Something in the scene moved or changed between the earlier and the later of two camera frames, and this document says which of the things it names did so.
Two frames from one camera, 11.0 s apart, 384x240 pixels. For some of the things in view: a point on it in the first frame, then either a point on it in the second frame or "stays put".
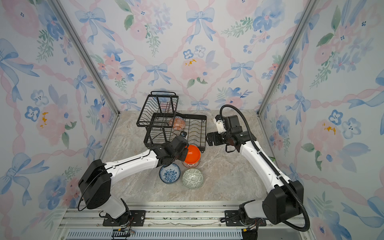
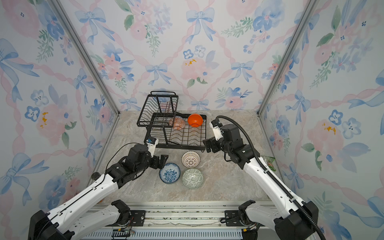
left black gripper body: x=182 y=157 → x=151 y=162
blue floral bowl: x=170 y=174 stays put
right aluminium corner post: x=312 y=5 stays put
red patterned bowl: x=178 y=123 stays put
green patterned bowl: x=192 y=178 stays put
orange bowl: x=193 y=154 → x=195 y=120
